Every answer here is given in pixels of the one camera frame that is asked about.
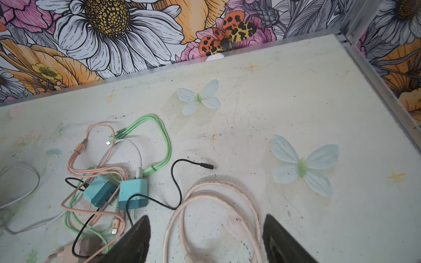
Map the white tangled cable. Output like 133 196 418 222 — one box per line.
0 137 144 235

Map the green usb cable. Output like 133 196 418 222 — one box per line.
64 113 172 254

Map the teal charger plug light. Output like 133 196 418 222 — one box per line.
118 178 148 211

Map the white paper butterfly near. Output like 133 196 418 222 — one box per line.
271 135 339 198

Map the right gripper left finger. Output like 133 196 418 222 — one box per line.
99 215 151 263

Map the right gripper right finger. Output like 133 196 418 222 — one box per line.
263 214 317 263

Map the white paper butterfly far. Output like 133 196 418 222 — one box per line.
177 80 221 116

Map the pink multi-head cable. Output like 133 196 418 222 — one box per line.
44 123 128 263

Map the pink charger plug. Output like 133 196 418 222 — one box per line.
58 236 103 263

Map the round socket pink cable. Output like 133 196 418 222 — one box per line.
162 180 264 263

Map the white paper butterfly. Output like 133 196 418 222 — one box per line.
177 80 221 116
271 135 339 198

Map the teal charger plug dark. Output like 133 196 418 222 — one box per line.
83 175 117 208

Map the black thin cable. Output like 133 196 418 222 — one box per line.
64 158 214 259

